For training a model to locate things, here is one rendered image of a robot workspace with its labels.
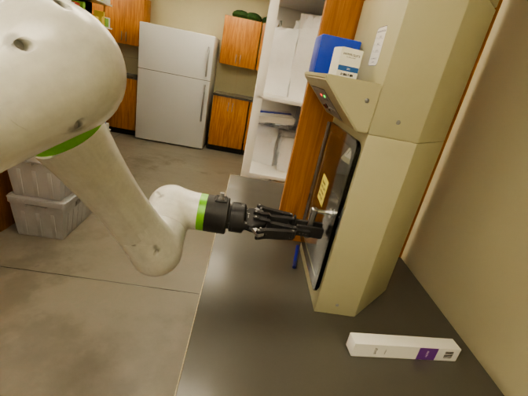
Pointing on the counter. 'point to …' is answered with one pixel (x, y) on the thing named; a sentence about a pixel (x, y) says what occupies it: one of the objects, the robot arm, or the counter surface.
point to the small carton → (346, 62)
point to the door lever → (316, 214)
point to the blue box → (323, 50)
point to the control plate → (325, 100)
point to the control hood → (349, 98)
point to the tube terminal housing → (398, 137)
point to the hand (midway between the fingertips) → (308, 229)
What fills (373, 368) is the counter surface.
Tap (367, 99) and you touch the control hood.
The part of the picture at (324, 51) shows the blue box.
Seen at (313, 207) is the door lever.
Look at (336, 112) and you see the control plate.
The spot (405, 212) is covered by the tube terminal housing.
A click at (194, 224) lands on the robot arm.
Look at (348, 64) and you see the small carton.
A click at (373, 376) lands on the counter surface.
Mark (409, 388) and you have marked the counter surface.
